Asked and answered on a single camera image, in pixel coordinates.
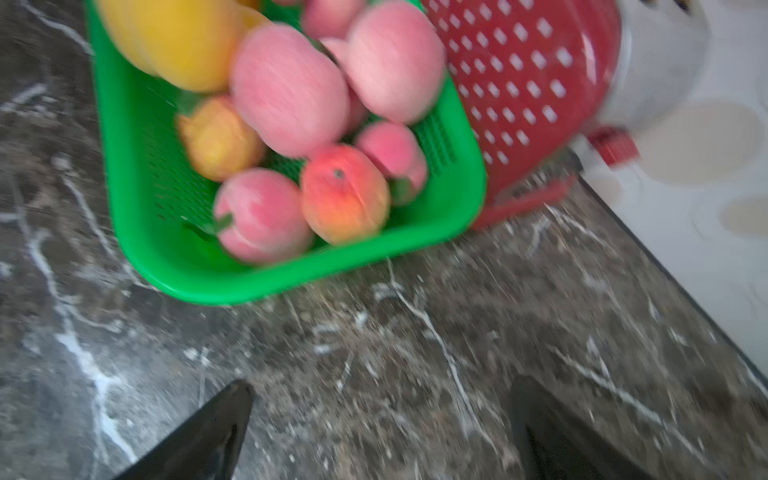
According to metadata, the green plastic basket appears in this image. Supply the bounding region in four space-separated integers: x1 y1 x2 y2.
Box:
84 2 487 306

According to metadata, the pink peach cluster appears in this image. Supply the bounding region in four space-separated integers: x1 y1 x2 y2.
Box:
342 1 446 125
354 121 429 206

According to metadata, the red orange peach with leaf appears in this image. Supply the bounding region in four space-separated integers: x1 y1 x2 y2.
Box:
300 144 391 245

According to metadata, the red polka dot toaster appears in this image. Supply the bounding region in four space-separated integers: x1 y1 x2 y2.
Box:
424 1 710 230

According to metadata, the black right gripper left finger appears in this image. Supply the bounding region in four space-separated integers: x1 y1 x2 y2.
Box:
116 379 255 480

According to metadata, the orange pink peach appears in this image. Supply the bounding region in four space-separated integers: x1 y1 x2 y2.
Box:
176 95 268 183

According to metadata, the pink peach front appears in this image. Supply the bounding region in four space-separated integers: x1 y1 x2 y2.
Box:
300 0 367 39

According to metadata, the yellow peach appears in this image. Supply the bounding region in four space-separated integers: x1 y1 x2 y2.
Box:
94 0 269 93

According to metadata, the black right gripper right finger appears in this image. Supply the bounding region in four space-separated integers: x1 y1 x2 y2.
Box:
508 376 651 479

